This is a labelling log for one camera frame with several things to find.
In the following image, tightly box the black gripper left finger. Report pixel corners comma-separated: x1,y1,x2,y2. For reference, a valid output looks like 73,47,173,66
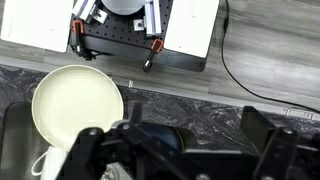
56,101,201,180

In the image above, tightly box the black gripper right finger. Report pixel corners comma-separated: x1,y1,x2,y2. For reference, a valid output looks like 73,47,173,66
240,105,320,180

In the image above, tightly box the white round plate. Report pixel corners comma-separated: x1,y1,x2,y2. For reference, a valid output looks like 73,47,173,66
30,64,125,151

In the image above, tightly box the plain white mug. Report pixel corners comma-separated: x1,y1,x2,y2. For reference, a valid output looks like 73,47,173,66
30,145,70,180

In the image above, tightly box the stainless steel sink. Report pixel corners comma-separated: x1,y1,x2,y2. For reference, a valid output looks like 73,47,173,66
0,101,128,180

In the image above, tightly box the blue white wrist attachment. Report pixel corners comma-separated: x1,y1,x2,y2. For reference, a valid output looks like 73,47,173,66
142,122,185,153

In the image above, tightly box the orange black clamp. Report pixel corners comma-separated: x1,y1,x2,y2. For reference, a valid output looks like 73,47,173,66
142,38,165,74
71,19,98,62

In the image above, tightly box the black perforated base board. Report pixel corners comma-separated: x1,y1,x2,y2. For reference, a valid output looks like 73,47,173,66
68,0,208,73

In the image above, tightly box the white flat panel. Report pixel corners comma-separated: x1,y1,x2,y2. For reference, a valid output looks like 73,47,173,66
0,0,75,54
163,0,221,59

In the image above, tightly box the aluminium extrusion bar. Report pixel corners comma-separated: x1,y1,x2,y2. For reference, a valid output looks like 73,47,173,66
143,0,163,37
71,0,98,24

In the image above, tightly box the black floor cable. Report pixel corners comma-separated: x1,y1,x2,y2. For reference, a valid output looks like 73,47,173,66
220,0,320,115

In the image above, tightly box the metal corner bracket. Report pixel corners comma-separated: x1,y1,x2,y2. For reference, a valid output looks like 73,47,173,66
88,6,109,25
133,18,146,33

